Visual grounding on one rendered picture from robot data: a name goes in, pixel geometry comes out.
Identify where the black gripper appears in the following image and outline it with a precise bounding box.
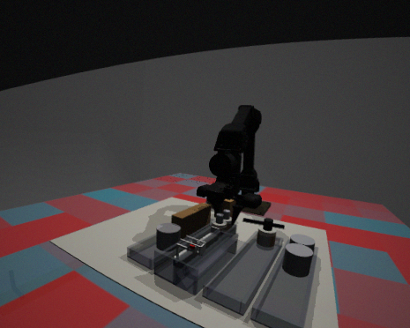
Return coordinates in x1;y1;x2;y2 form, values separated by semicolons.
197;173;262;226

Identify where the brown box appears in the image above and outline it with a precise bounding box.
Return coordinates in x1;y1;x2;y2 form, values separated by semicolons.
222;199;235;217

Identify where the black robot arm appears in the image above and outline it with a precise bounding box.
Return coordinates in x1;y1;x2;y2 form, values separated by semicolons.
206;105;262;204

